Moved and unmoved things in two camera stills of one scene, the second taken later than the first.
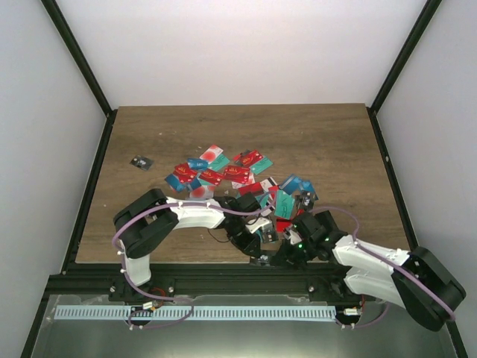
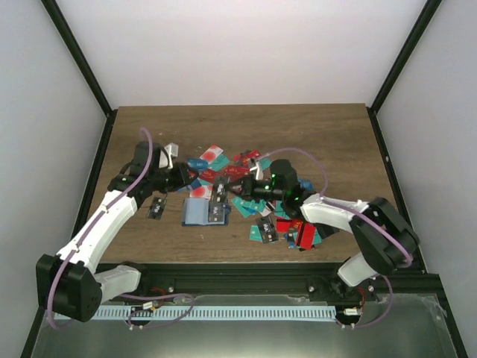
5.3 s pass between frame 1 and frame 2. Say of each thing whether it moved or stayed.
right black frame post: stayed
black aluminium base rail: stayed
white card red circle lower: stayed
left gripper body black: moved
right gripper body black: moved
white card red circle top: stayed
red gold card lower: stayed
